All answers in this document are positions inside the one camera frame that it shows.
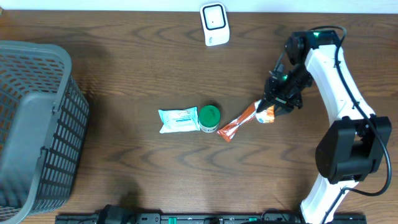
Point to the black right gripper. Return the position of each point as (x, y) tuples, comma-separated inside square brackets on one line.
[(273, 96)]

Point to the red snack bar wrapper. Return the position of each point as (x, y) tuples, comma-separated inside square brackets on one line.
[(228, 131)]

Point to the green lid jar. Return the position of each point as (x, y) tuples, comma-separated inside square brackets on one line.
[(209, 118)]

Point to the teal wet wipes pack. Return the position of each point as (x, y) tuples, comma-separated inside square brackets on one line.
[(175, 121)]

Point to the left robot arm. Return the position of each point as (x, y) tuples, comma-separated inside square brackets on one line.
[(112, 214)]

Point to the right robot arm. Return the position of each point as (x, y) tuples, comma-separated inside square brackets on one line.
[(356, 141)]

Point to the white barcode scanner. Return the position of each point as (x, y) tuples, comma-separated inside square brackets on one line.
[(215, 24)]

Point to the grey plastic basket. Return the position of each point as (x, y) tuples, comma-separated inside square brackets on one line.
[(44, 118)]

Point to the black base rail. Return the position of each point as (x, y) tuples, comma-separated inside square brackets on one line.
[(155, 218)]

